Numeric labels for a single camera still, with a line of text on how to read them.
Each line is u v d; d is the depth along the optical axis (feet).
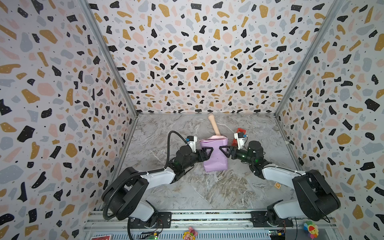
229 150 2.51
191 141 2.55
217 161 2.74
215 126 3.67
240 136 2.56
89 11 2.31
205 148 2.50
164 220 2.41
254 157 2.26
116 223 2.41
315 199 1.43
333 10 2.36
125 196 1.41
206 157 2.45
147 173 1.62
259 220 2.40
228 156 2.56
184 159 2.18
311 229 2.32
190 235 2.21
